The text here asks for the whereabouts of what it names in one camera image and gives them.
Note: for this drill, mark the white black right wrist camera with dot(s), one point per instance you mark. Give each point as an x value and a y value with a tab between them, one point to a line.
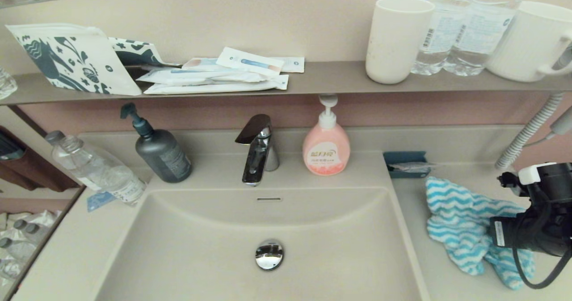
554	180

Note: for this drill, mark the chrome sink faucet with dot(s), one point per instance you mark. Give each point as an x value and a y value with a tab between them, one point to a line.
257	156

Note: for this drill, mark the small white blue patterned pouch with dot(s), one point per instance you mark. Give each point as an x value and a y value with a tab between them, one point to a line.
136	52

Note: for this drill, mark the blue patterned card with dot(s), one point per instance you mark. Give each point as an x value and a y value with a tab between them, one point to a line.
100	201

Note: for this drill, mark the pink soap pump bottle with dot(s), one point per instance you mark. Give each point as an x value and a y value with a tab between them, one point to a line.
326	151

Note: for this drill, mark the small plain white sachet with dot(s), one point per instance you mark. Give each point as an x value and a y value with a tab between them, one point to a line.
294	64

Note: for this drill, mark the black rounded object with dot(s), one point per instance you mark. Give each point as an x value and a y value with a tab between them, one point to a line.
9	149

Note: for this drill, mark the grey wall shelf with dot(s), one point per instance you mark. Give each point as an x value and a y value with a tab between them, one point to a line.
335	78

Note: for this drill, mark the chrome drain stopper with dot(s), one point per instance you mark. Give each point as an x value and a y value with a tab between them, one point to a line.
269	255

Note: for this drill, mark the white plastic tumbler cup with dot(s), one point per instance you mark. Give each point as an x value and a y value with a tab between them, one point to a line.
395	44

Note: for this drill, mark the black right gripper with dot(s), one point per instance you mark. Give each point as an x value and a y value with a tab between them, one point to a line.
536	236

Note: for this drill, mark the clear wrapped small packet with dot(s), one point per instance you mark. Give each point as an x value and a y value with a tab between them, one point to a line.
413	167

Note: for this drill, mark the white sachet pinkish print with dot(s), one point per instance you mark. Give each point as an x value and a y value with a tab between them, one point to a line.
199	64

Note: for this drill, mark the white sachet blue orange print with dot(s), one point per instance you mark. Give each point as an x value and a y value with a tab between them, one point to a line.
248	62

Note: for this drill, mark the white ribbed mug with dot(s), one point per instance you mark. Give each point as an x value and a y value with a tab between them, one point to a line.
527	44

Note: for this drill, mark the blue soap tray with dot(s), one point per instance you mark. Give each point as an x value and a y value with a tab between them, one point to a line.
402	157

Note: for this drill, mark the brown wooden furniture piece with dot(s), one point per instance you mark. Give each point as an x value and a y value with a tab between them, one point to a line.
40	174

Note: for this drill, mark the beige sink basin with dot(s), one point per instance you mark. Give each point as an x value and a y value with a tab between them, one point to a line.
313	229

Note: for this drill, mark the clear plastic water bottle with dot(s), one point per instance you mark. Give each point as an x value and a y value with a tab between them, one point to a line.
108	174
5	85
53	137
440	35
481	35

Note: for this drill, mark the long white plastic packet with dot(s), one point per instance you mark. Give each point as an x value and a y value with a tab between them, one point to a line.
216	88
194	77

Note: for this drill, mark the turquoise white striped cloth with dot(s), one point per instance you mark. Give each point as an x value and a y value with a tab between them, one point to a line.
460	216

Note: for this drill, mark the dark grey pump bottle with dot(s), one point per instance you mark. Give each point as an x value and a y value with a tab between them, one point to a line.
163	156

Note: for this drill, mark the large white blue patterned pouch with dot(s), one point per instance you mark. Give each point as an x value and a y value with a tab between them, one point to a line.
89	66

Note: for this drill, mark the plastic wrapped bottle pack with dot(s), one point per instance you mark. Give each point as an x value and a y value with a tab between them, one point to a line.
22	241

